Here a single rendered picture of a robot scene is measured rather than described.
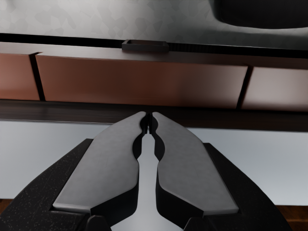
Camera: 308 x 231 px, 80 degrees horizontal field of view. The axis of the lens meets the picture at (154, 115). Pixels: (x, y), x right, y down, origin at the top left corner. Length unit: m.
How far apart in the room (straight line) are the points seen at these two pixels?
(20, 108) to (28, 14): 0.18
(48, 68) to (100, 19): 0.15
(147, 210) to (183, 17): 0.26
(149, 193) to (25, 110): 0.13
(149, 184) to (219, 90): 0.11
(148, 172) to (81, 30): 0.23
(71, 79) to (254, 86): 0.16
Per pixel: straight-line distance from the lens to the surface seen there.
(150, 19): 0.30
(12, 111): 0.19
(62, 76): 0.18
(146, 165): 0.17
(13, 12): 0.36
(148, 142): 0.16
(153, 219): 0.23
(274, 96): 0.20
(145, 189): 0.19
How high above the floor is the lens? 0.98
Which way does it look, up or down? 62 degrees down
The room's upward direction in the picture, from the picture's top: 178 degrees clockwise
